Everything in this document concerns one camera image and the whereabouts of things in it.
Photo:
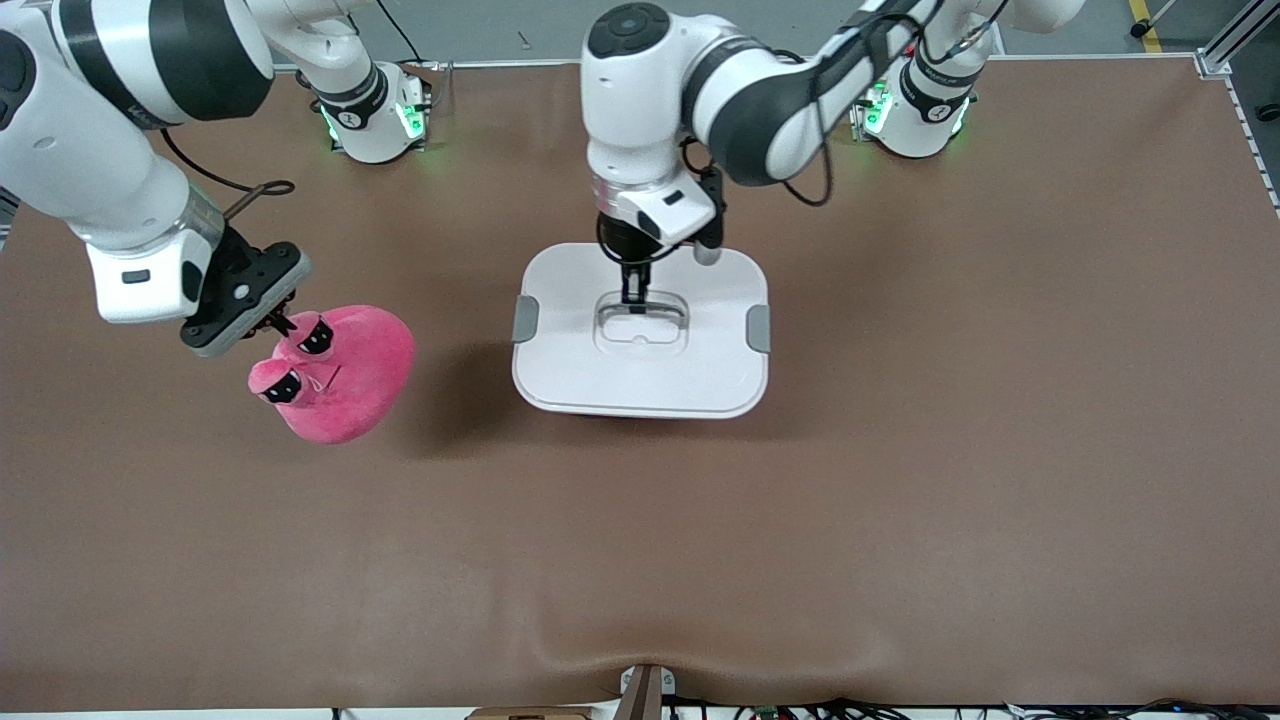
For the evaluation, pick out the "white perforated edge strip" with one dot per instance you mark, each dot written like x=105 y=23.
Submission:
x=1245 y=120

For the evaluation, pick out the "white box lid grey latches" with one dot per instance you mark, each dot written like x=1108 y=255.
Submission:
x=640 y=385

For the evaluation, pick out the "pink plush toy with sunglasses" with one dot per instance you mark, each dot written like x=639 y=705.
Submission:
x=350 y=390

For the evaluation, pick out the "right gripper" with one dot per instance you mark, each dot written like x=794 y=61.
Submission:
x=230 y=259

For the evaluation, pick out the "brown table mat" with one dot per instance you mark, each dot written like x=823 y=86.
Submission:
x=900 y=500

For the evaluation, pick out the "metal clamp bracket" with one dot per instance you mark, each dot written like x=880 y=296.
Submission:
x=645 y=695

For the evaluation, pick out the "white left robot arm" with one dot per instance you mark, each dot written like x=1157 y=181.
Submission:
x=640 y=110

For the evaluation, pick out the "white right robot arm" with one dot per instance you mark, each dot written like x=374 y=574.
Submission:
x=80 y=150

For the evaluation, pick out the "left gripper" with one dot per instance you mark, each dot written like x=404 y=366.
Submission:
x=626 y=243

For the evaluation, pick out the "black stand foot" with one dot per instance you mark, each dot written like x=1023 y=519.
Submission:
x=1140 y=29

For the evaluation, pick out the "aluminium frame profile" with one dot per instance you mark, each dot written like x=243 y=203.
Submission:
x=1215 y=62

